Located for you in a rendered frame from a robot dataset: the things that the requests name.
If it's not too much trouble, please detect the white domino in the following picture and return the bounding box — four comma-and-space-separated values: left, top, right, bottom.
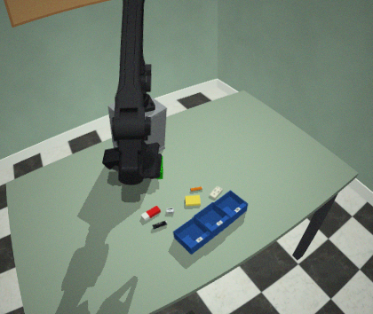
210, 186, 223, 199

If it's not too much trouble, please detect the black aa battery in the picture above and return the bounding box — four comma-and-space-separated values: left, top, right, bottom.
153, 221, 167, 229

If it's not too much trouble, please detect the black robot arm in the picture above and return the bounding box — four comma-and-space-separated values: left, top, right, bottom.
102, 0, 155, 185

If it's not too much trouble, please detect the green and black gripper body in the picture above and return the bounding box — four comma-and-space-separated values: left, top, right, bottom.
142, 143, 162, 179

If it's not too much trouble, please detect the blue rack of three bins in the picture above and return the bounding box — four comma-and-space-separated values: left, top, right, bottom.
173, 191, 248, 254

